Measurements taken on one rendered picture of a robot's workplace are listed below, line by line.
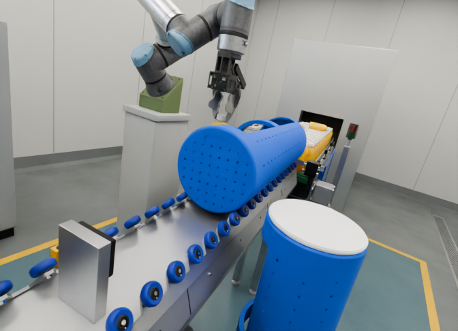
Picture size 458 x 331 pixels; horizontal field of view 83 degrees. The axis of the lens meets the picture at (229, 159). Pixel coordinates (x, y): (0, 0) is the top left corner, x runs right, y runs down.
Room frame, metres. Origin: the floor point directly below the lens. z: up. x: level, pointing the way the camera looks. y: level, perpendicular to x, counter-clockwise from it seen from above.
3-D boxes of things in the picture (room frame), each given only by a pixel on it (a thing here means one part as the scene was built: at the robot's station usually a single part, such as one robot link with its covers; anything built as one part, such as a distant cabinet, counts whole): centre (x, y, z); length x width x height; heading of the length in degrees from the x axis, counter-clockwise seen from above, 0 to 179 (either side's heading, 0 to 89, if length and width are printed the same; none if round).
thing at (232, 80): (0.87, 0.06, 1.39); 0.09 x 0.08 x 0.12; 157
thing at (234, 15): (0.88, 0.06, 1.56); 0.10 x 0.09 x 0.12; 30
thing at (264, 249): (1.51, -0.35, 0.31); 0.06 x 0.06 x 0.63; 67
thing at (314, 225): (0.68, -0.28, 1.03); 0.28 x 0.28 x 0.01
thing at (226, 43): (0.88, 0.06, 1.47); 0.10 x 0.09 x 0.05; 67
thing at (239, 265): (1.57, -0.22, 0.31); 0.06 x 0.06 x 0.63; 67
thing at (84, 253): (0.38, 0.21, 1.00); 0.10 x 0.04 x 0.15; 67
